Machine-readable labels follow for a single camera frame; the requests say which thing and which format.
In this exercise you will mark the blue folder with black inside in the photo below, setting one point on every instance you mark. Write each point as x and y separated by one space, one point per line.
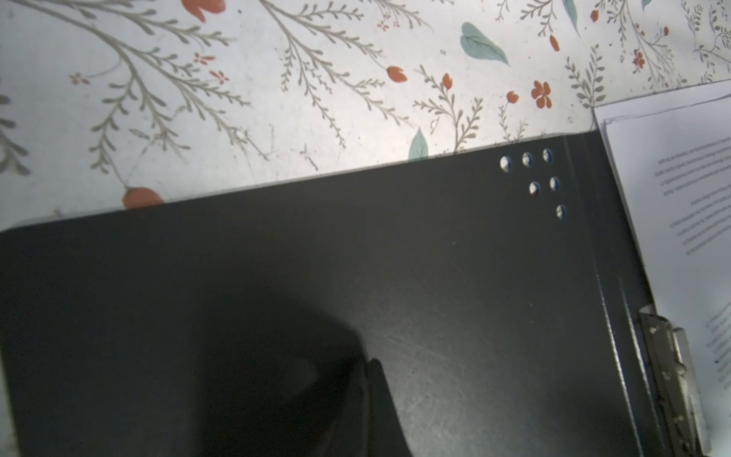
501 291

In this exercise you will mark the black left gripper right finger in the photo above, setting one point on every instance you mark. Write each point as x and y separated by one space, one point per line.
385 435

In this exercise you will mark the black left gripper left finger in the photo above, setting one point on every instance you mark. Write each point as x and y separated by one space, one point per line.
343 401

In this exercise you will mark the white printed paper files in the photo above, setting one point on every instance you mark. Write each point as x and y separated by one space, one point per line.
670 155

